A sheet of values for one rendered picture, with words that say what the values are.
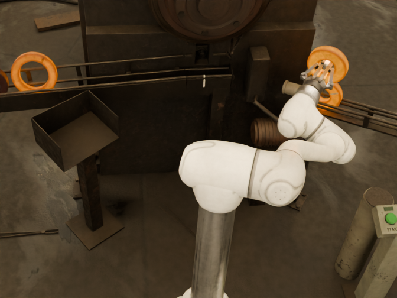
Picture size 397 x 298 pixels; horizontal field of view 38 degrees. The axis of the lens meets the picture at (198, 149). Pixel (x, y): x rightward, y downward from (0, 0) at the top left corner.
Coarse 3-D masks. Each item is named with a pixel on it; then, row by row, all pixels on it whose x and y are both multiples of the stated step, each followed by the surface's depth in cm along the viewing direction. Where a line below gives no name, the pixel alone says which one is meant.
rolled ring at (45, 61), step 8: (24, 56) 232; (32, 56) 232; (40, 56) 233; (16, 64) 233; (48, 64) 235; (16, 72) 235; (48, 72) 236; (56, 72) 237; (16, 80) 236; (48, 80) 238; (56, 80) 238; (24, 88) 238; (32, 88) 239; (40, 88) 239; (48, 88) 239
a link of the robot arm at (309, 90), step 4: (300, 88) 203; (304, 88) 202; (308, 88) 201; (312, 88) 201; (296, 92) 202; (300, 92) 200; (304, 92) 200; (308, 92) 200; (312, 92) 200; (316, 92) 201; (292, 96) 203; (312, 96) 199; (316, 96) 201; (316, 100) 201; (316, 104) 201
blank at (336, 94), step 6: (336, 84) 233; (330, 90) 234; (336, 90) 232; (330, 96) 236; (336, 96) 234; (342, 96) 236; (324, 102) 239; (330, 102) 238; (336, 102) 236; (318, 108) 243
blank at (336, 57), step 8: (320, 48) 215; (328, 48) 214; (336, 48) 214; (312, 56) 218; (320, 56) 216; (328, 56) 214; (336, 56) 213; (344, 56) 214; (312, 64) 221; (336, 64) 215; (344, 64) 213; (336, 72) 218; (344, 72) 216; (336, 80) 220
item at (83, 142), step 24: (48, 120) 224; (72, 120) 234; (96, 120) 234; (48, 144) 216; (72, 144) 226; (96, 144) 226; (96, 168) 242; (96, 192) 252; (96, 216) 263; (96, 240) 265
